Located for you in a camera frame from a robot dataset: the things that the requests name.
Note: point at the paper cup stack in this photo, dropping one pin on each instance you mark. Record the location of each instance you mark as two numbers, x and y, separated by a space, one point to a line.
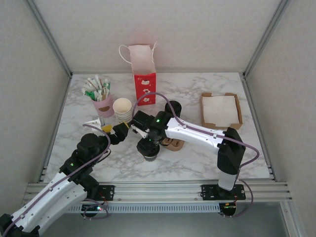
122 108

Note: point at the brown pulp cup carrier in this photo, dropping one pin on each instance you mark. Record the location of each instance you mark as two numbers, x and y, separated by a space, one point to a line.
174 146

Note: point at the red paper gift bag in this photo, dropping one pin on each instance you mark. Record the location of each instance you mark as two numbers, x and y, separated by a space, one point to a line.
145 86

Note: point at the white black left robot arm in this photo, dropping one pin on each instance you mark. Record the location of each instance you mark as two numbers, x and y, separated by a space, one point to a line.
49 195

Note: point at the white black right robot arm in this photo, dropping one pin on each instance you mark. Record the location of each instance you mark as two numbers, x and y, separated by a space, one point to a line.
192 133

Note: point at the pink metal straw can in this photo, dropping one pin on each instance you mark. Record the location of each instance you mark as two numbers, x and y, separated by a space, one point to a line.
103 108

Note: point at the wooden stirrer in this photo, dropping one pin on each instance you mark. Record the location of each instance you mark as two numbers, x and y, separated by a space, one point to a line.
92 84
105 95

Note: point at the green wrapped straw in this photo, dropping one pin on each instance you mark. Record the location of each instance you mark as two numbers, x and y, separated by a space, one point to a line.
89 94
107 86

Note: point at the controller board with lights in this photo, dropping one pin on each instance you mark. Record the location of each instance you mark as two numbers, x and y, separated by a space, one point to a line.
92 208
229 208

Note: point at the white paper napkin stack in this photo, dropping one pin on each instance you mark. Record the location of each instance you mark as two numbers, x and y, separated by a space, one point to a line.
219 111

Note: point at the brown cardboard napkin tray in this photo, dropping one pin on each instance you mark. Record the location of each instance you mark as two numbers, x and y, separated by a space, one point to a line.
238 116

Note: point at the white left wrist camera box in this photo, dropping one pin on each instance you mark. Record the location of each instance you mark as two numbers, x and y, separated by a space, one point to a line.
92 124

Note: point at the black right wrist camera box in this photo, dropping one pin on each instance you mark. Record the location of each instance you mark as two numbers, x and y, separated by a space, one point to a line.
142 121

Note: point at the aluminium side rail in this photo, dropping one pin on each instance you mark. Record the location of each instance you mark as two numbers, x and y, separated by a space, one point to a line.
259 128
53 128

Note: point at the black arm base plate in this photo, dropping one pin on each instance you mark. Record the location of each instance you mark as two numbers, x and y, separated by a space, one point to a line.
209 192
106 192

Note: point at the aluminium back rail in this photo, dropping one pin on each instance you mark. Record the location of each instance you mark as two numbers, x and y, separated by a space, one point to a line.
158 72

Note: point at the aluminium mounting rail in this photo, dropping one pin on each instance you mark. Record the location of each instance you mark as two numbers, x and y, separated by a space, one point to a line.
158 192

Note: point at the aluminium frame post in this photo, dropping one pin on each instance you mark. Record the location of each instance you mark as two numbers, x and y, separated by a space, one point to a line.
49 39
266 39

